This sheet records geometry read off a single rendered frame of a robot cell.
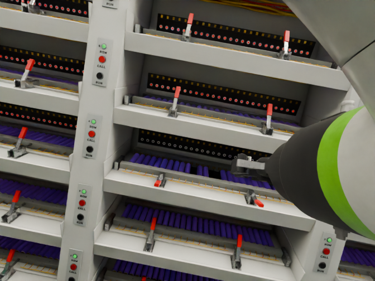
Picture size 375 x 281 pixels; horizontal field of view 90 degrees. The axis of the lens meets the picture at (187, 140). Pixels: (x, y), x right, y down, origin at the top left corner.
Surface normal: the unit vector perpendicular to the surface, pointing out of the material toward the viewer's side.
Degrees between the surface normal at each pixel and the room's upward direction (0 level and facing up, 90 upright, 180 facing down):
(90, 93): 90
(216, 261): 15
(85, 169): 90
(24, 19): 105
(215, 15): 90
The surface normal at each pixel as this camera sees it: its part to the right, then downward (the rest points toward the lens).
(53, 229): 0.17, -0.92
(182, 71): -0.04, 0.10
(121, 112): -0.08, 0.35
